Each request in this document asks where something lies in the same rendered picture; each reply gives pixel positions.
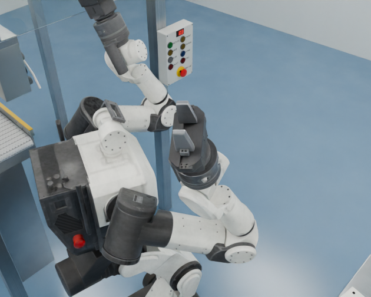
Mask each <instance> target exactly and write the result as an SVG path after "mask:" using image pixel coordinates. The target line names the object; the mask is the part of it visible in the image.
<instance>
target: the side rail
mask: <svg viewBox="0 0 371 297"><path fill-rule="evenodd" d="M0 111H1V112H2V113H3V114H5V115H6V116H7V117H8V118H9V119H10V120H12V121H13V122H14V123H15V124H16V125H18V126H19V127H20V128H23V130H24V131H25V132H26V133H27V134H29V135H30V136H31V137H32V136H34V135H35V134H34V131H33V129H32V130H30V131H29V130H28V129H27V128H25V127H24V126H23V125H22V124H21V123H19V122H18V121H17V120H16V119H14V118H13V117H12V116H11V115H9V114H8V113H7V112H6V111H5V110H3V109H2V108H1V107H0Z"/></svg>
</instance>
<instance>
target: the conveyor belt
mask: <svg viewBox="0 0 371 297"><path fill-rule="evenodd" d="M33 145H34V144H33V141H32V139H31V138H30V136H29V135H27V134H26V133H25V132H24V131H22V130H21V129H20V128H19V127H18V126H17V125H15V124H14V123H13V122H12V121H11V120H9V119H8V118H7V117H5V116H4V115H3V114H2V113H1V112H0V163H1V162H2V161H4V160H6V159H8V158H10V157H12V156H14V155H16V154H18V153H20V152H22V151H23V150H25V149H27V148H29V147H31V146H33Z"/></svg>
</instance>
